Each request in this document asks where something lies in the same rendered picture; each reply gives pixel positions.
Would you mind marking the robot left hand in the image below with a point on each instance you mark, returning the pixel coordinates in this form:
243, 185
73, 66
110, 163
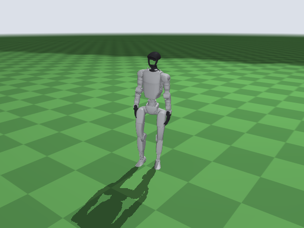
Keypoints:
168, 117

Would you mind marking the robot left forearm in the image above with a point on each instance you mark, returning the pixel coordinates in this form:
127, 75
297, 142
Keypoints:
168, 104

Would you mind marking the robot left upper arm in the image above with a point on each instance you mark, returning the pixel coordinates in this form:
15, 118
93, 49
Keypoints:
166, 84

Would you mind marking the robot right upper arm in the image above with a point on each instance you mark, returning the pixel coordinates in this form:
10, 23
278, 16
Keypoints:
139, 88

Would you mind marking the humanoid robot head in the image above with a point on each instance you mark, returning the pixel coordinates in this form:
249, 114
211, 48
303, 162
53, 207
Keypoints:
155, 56

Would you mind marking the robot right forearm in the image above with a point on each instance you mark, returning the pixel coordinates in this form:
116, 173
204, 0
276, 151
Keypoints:
137, 99

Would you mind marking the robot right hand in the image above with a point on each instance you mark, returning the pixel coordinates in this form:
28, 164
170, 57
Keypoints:
135, 110

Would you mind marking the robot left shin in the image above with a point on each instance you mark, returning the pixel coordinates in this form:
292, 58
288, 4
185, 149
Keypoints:
158, 149

